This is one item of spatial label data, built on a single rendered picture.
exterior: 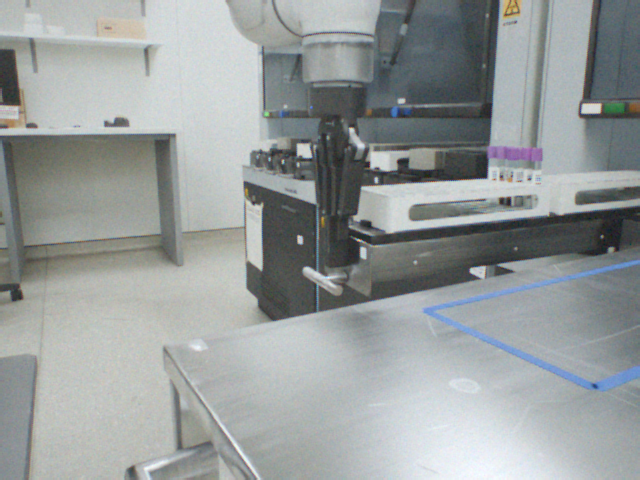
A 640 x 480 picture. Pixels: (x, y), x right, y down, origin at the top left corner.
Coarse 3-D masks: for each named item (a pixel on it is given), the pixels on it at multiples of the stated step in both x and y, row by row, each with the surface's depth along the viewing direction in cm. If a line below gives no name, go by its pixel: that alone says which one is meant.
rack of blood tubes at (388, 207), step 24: (360, 192) 76; (384, 192) 73; (408, 192) 73; (432, 192) 74; (456, 192) 74; (480, 192) 76; (504, 192) 78; (528, 192) 80; (360, 216) 77; (384, 216) 71; (408, 216) 83; (432, 216) 85; (456, 216) 85; (480, 216) 77; (504, 216) 79; (528, 216) 81
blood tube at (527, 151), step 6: (528, 150) 82; (528, 156) 82; (528, 162) 83; (528, 168) 83; (528, 174) 83; (528, 180) 83; (522, 198) 85; (528, 198) 84; (522, 204) 85; (528, 204) 84
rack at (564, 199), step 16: (544, 176) 93; (560, 176) 92; (576, 176) 93; (592, 176) 93; (608, 176) 92; (624, 176) 92; (560, 192) 83; (576, 192) 84; (592, 192) 100; (608, 192) 100; (624, 192) 100; (560, 208) 84; (576, 208) 85; (592, 208) 87; (608, 208) 88
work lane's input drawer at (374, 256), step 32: (352, 224) 76; (480, 224) 76; (512, 224) 79; (544, 224) 82; (576, 224) 83; (608, 224) 86; (352, 256) 72; (384, 256) 69; (416, 256) 71; (448, 256) 73; (480, 256) 76; (512, 256) 79; (544, 256) 81
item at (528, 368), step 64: (320, 320) 39; (384, 320) 39; (448, 320) 39; (512, 320) 39; (576, 320) 39; (192, 384) 30; (256, 384) 30; (320, 384) 30; (384, 384) 30; (448, 384) 30; (512, 384) 30; (576, 384) 30; (192, 448) 30; (256, 448) 24; (320, 448) 24; (384, 448) 24; (448, 448) 24; (512, 448) 24; (576, 448) 24
